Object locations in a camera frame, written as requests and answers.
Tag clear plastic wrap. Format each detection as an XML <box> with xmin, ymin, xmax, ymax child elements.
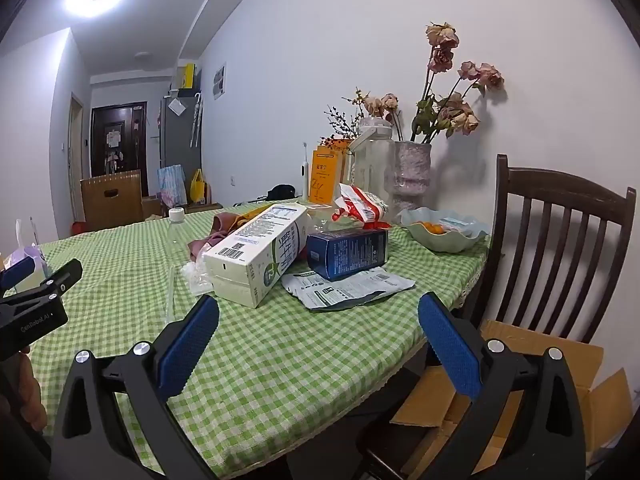
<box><xmin>180</xmin><ymin>259</ymin><xmax>221</xmax><ymax>296</ymax></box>

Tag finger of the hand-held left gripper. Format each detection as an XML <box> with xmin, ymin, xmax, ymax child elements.
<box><xmin>0</xmin><ymin>257</ymin><xmax>37</xmax><ymax>292</ymax></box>
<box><xmin>0</xmin><ymin>258</ymin><xmax>84</xmax><ymax>307</ymax></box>

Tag yellow bag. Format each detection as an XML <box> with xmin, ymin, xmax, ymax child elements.
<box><xmin>187</xmin><ymin>169</ymin><xmax>207</xmax><ymax>204</ymax></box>

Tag brown cardboard box by door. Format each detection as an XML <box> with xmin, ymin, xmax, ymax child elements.
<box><xmin>80</xmin><ymin>170</ymin><xmax>144</xmax><ymax>231</ymax></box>

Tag green checkered tablecloth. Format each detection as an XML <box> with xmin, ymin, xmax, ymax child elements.
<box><xmin>20</xmin><ymin>199</ymin><xmax>493</xmax><ymax>480</ymax></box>

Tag dark wooden chair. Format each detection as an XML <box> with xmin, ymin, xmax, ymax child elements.
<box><xmin>465</xmin><ymin>154</ymin><xmax>637</xmax><ymax>346</ymax></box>

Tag dried berry branches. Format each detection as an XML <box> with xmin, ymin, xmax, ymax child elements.
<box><xmin>320</xmin><ymin>87</ymin><xmax>373</xmax><ymax>148</ymax></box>

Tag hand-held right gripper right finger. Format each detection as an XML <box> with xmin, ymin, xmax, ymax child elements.
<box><xmin>417</xmin><ymin>291</ymin><xmax>588</xmax><ymax>480</ymax></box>

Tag red white snack bag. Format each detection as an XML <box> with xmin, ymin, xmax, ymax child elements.
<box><xmin>331</xmin><ymin>183</ymin><xmax>391</xmax><ymax>231</ymax></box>

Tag clear jar with white lid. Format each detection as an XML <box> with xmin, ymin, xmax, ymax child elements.
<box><xmin>347</xmin><ymin>116</ymin><xmax>397</xmax><ymax>211</ymax></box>

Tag clear plastic bottle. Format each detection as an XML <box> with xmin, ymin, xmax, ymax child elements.
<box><xmin>167</xmin><ymin>207</ymin><xmax>201</xmax><ymax>261</ymax></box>

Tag person's left hand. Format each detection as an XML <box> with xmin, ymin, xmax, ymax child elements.
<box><xmin>17</xmin><ymin>347</ymin><xmax>49</xmax><ymax>433</ymax></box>

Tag orange box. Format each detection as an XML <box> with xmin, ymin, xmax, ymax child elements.
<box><xmin>310</xmin><ymin>139</ymin><xmax>353</xmax><ymax>205</ymax></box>

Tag wooden side door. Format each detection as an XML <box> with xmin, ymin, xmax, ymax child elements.
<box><xmin>67</xmin><ymin>92</ymin><xmax>86</xmax><ymax>221</ymax></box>

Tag white green pouch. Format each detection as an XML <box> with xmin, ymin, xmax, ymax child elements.
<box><xmin>281</xmin><ymin>266</ymin><xmax>417</xmax><ymax>313</ymax></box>

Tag yellow box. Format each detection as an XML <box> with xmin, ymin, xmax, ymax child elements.
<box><xmin>172</xmin><ymin>62</ymin><xmax>201</xmax><ymax>91</ymax></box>

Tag blue gift bag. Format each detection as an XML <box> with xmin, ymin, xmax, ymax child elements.
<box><xmin>157</xmin><ymin>165</ymin><xmax>188</xmax><ymax>206</ymax></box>

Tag white blue packet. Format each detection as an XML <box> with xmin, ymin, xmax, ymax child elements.
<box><xmin>440</xmin><ymin>216</ymin><xmax>481</xmax><ymax>236</ymax></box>

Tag purple tissue pack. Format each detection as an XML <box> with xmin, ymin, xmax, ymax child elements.
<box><xmin>2</xmin><ymin>217</ymin><xmax>51</xmax><ymax>293</ymax></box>

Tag white umbrella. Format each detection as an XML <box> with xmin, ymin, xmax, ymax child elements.
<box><xmin>190</xmin><ymin>92</ymin><xmax>204</xmax><ymax>148</ymax></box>

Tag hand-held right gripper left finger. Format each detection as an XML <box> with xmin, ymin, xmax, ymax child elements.
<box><xmin>50</xmin><ymin>295</ymin><xmax>221</xmax><ymax>480</ymax></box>

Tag dark blue box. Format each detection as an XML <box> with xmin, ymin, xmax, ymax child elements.
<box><xmin>305</xmin><ymin>227</ymin><xmax>390</xmax><ymax>282</ymax></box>

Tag pale green wavy bowl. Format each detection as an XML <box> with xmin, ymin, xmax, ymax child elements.
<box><xmin>397</xmin><ymin>206</ymin><xmax>490</xmax><ymax>253</ymax></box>

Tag white electric toothbrush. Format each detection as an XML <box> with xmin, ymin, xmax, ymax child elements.
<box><xmin>300</xmin><ymin>142</ymin><xmax>311</xmax><ymax>201</ymax></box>

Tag grey cabinet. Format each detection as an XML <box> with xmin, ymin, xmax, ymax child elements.
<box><xmin>159</xmin><ymin>94</ymin><xmax>203</xmax><ymax>196</ymax></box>

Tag white green milk carton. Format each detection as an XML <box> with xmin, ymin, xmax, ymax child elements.
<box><xmin>202</xmin><ymin>202</ymin><xmax>311</xmax><ymax>309</ymax></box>

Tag dark entrance door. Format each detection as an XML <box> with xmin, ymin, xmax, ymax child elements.
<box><xmin>90</xmin><ymin>101</ymin><xmax>148</xmax><ymax>178</ymax></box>

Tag pink cloth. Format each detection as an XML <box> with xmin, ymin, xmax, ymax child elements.
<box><xmin>187</xmin><ymin>212</ymin><xmax>246</xmax><ymax>263</ymax></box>

